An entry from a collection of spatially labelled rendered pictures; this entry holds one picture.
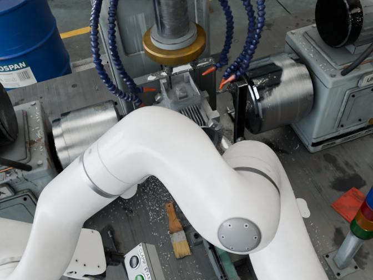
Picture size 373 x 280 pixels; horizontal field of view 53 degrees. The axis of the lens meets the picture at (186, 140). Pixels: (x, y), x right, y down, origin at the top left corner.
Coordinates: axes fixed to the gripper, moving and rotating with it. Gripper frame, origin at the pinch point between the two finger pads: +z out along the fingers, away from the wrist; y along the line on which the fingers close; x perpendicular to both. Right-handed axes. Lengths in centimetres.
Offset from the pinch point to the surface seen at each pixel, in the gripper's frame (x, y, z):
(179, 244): 5.1, 12.0, 35.4
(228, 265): -10.1, -3.5, 32.8
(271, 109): -43, 33, 37
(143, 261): -2.6, -1.5, 6.7
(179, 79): -26, 53, 19
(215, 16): -25, 248, 163
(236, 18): -39, 238, 173
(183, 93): -26, 45, 18
